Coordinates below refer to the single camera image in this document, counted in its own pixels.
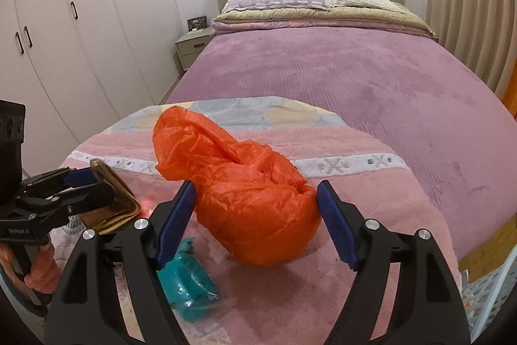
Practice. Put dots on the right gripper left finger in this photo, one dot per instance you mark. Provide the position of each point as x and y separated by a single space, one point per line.
85 307

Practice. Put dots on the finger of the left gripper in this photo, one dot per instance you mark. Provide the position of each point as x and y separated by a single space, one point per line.
80 177
80 199

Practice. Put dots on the white wardrobe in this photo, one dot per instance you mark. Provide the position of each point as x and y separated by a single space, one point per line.
79 66

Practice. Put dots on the orange curtain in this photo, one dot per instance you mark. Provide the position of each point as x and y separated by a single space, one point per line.
509 99

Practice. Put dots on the beige nightstand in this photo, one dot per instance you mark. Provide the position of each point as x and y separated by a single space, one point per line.
190 45

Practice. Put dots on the brown wallet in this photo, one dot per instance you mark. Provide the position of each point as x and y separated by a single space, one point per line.
122 209

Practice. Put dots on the left hand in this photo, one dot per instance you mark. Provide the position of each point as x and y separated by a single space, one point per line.
44 275

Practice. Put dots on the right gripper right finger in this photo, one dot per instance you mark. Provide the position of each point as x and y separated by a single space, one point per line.
403 291

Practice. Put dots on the teal packet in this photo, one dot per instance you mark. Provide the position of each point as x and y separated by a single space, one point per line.
189 290

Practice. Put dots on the purple bedspread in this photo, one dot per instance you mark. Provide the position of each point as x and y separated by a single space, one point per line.
406 90

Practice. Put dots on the beige curtain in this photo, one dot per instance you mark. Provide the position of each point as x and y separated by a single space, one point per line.
481 34

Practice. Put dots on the folded beige quilt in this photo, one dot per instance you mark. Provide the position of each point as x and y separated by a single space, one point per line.
403 21

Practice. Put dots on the light blue laundry basket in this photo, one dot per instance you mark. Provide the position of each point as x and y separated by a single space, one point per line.
485 297

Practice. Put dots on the small photo frame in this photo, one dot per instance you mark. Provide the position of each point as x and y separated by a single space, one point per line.
197 23

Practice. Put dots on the pink elephant blanket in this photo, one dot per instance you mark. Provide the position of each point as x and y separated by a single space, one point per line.
298 301

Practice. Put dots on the orange plastic bag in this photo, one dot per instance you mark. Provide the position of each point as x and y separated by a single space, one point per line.
251 198

